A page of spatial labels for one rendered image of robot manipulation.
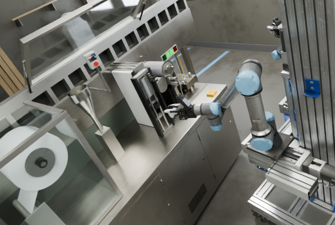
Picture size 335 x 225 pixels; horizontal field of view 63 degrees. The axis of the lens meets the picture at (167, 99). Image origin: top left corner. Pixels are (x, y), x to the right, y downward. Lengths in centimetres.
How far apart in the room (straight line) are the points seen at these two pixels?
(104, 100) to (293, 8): 152
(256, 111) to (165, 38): 146
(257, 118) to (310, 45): 45
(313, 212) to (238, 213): 62
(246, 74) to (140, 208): 114
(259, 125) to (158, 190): 88
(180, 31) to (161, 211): 175
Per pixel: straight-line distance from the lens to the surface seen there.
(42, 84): 205
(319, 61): 157
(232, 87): 165
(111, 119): 236
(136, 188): 187
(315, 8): 145
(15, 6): 924
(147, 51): 256
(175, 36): 284
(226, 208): 267
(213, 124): 169
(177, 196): 223
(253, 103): 151
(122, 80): 215
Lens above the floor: 216
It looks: 29 degrees down
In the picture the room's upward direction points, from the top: 23 degrees counter-clockwise
